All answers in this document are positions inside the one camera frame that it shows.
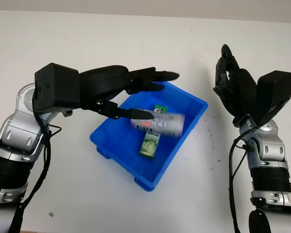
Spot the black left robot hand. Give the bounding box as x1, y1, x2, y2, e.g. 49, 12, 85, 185
79, 65, 180, 121

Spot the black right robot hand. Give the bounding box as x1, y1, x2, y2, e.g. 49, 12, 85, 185
212, 44, 259, 127

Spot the silver printed can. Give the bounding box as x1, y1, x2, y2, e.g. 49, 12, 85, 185
130, 110, 186, 139

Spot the green toothpaste box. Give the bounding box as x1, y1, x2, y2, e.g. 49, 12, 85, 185
138, 104, 169, 161

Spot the blue plastic tray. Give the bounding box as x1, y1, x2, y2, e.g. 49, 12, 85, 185
89, 80, 209, 193

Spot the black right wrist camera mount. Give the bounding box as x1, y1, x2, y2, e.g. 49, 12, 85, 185
255, 70, 291, 127

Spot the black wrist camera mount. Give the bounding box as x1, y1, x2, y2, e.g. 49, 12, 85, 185
34, 62, 81, 115
255, 70, 291, 127

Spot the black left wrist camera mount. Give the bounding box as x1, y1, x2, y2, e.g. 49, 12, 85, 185
34, 62, 81, 115

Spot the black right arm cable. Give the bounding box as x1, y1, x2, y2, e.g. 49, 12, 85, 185
227, 124, 265, 233

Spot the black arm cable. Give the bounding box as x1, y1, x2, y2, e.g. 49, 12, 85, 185
10, 92, 63, 233
227, 124, 265, 233

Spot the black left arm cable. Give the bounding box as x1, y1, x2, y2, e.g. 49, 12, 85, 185
10, 92, 63, 233

